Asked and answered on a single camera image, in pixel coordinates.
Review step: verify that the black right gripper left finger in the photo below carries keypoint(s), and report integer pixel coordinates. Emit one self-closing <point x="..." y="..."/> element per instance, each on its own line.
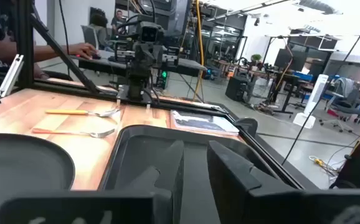
<point x="175" y="174"/>

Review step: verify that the person's hand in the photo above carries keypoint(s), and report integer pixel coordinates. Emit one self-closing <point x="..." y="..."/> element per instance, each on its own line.
<point x="82" y="49"/>

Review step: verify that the grey office chair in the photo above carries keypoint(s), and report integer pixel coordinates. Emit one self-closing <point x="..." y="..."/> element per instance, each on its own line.
<point x="89" y="35"/>
<point x="345" y="99"/>

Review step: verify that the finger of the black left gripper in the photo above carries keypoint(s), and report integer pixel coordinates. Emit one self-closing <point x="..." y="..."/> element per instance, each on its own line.
<point x="139" y="59"/>
<point x="148" y="59"/>

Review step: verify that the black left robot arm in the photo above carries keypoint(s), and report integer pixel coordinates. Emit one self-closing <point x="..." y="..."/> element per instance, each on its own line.
<point x="136" y="90"/>

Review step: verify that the white tower fan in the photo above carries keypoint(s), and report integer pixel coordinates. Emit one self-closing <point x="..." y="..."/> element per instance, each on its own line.
<point x="315" y="96"/>

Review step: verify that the computer tower with green light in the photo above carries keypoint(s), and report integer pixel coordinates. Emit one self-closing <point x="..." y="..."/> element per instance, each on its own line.
<point x="162" y="79"/>

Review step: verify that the black plastic serving tray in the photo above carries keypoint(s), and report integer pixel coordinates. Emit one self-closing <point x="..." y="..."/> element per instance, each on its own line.
<point x="142" y="152"/>

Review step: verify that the black aluminium table frame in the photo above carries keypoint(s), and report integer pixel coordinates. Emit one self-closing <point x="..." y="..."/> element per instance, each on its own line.
<point x="24" y="46"/>

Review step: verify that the black desk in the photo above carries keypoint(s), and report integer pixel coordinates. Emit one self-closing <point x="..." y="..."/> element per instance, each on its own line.
<point x="186" y="67"/>

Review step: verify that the waterfall cover book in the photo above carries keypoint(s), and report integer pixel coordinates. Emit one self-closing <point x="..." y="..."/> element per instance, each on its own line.
<point x="201" y="123"/>

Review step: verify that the black floor cabinet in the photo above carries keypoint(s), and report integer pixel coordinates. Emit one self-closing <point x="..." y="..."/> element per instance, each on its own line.
<point x="236" y="88"/>

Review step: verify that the black round plate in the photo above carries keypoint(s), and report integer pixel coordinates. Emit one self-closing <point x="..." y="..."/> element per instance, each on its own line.
<point x="18" y="165"/>

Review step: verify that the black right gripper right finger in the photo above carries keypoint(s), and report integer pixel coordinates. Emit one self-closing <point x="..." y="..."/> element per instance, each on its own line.
<point x="226" y="174"/>

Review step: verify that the black computer monitor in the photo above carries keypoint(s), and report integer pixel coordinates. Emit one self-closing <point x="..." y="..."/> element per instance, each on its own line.
<point x="289" y="59"/>

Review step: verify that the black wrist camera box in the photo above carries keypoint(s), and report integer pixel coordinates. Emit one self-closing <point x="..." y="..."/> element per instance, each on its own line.
<point x="149" y="33"/>

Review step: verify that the silver aluminium profile bar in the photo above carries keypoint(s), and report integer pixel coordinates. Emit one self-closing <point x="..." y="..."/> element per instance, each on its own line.
<point x="10" y="76"/>

